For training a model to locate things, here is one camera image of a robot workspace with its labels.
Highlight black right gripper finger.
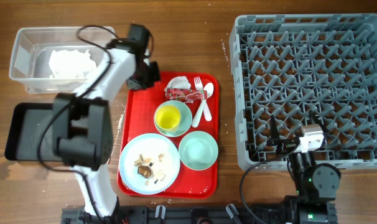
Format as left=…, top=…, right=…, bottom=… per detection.
left=309, top=110, right=328, bottom=137
left=270, top=115, right=280, bottom=144

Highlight white napkin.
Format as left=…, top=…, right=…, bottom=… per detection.
left=164, top=76, right=191, bottom=92

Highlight red snack wrapper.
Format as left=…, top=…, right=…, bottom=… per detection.
left=165, top=88, right=207, bottom=103

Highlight yellow plastic cup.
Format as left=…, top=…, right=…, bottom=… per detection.
left=155, top=105, right=181, bottom=133

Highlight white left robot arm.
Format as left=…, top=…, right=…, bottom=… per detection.
left=46, top=24, right=161, bottom=223

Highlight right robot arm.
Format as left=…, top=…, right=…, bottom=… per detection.
left=267, top=112, right=342, bottom=224

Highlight grey dishwasher rack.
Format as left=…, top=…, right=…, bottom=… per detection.
left=229, top=14, right=377, bottom=170

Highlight clear plastic waste bin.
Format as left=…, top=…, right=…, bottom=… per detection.
left=9, top=27, right=107, bottom=94

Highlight black waste tray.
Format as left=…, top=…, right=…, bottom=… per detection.
left=4, top=102, right=99, bottom=162

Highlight white plastic fork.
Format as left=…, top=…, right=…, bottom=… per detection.
left=193, top=77, right=212, bottom=128

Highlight white plastic spoon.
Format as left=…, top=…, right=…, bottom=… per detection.
left=192, top=83, right=214, bottom=128

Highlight white tissue in bin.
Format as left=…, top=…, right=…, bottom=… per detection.
left=49, top=50, right=97, bottom=79

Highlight light green bowl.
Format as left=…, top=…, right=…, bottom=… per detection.
left=178, top=131, right=219, bottom=171

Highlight light blue dinner plate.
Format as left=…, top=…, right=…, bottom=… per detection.
left=119, top=133, right=180, bottom=195

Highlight food scraps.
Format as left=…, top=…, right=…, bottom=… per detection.
left=134, top=153, right=166, bottom=186

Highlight red plastic tray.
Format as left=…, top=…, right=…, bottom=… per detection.
left=117, top=72, right=220, bottom=199

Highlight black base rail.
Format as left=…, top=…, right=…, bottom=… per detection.
left=60, top=203, right=338, bottom=224

